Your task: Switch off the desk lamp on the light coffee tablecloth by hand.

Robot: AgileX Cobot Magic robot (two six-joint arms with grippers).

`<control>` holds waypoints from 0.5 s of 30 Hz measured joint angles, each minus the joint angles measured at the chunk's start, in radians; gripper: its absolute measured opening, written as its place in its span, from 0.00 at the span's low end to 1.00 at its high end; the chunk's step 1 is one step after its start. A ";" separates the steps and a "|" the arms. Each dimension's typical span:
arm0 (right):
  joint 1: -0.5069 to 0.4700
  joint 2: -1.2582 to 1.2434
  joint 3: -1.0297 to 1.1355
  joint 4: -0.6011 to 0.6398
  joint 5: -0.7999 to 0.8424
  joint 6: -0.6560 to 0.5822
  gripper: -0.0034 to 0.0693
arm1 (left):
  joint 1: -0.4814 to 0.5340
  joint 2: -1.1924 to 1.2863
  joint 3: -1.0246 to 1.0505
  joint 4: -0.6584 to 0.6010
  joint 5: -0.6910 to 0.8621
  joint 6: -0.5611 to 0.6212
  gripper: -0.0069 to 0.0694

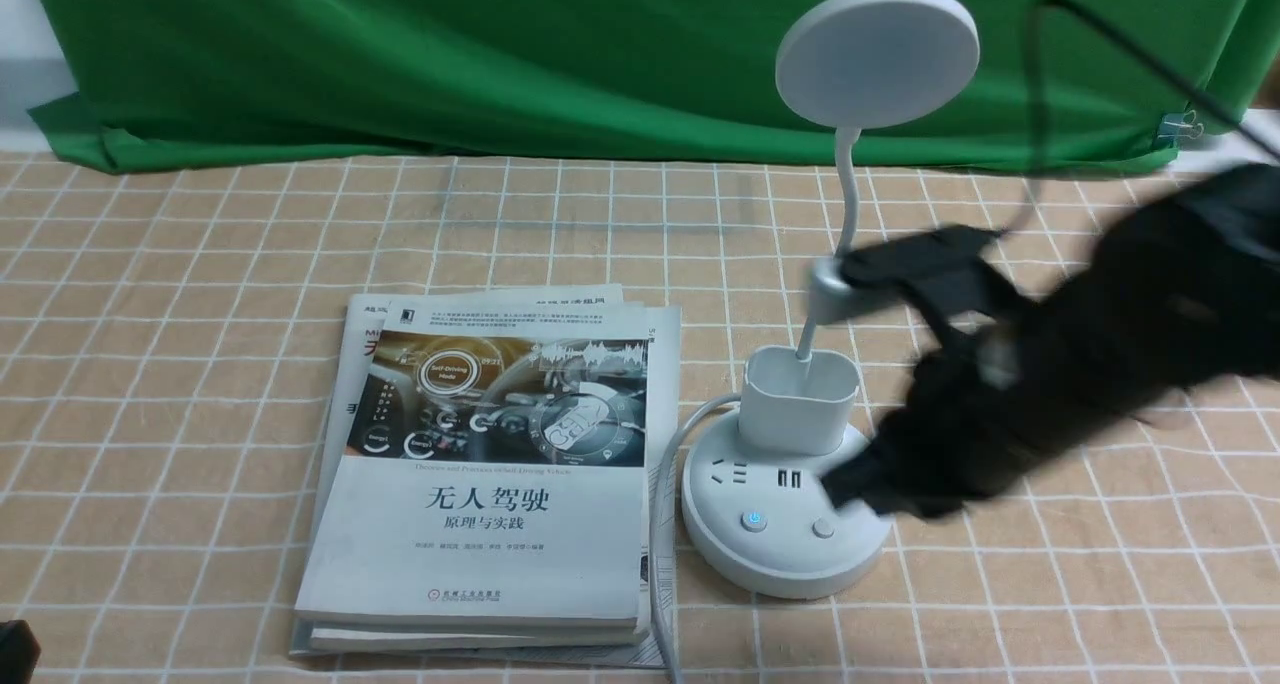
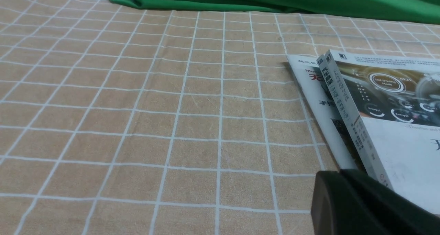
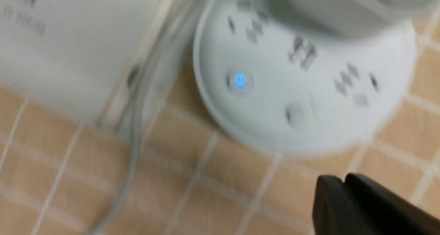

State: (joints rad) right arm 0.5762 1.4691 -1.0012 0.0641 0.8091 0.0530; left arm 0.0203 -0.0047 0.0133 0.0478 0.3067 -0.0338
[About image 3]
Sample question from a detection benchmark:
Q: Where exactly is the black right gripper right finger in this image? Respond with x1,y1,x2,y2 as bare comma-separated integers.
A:
344,173,440,235

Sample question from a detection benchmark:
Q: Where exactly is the top self-driving textbook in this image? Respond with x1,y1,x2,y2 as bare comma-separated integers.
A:
1,0,161,124

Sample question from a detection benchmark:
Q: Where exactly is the orange checkered tablecloth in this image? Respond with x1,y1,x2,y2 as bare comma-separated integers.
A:
1,11,439,235

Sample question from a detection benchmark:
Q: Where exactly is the white lamp power cable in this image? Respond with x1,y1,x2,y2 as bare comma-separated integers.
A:
88,0,220,235

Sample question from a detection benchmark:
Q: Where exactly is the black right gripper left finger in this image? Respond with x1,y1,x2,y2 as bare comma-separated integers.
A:
312,175,365,235

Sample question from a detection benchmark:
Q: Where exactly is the white desk lamp with sockets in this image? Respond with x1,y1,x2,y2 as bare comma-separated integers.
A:
192,0,439,157

